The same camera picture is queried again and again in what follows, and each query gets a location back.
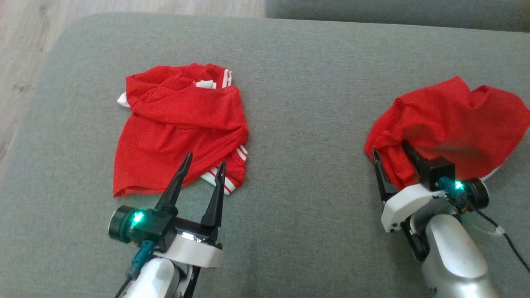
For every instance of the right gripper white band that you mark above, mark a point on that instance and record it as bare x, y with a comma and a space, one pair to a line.
403, 205

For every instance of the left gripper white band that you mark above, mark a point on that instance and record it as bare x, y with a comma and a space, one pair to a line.
194, 248

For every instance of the red shorts with white waistband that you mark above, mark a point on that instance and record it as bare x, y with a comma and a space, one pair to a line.
455, 120

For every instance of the red jersey with white sleeves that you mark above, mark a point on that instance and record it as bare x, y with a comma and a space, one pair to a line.
178, 120

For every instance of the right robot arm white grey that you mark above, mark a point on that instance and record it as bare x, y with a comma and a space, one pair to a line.
451, 256

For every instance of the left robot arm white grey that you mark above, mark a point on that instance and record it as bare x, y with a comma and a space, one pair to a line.
153, 281

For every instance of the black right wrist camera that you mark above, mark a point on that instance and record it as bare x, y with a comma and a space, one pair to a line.
439, 171

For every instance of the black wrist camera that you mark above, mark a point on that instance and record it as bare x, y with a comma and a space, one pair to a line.
439, 171
124, 225

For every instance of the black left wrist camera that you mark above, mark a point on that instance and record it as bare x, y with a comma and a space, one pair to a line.
124, 225

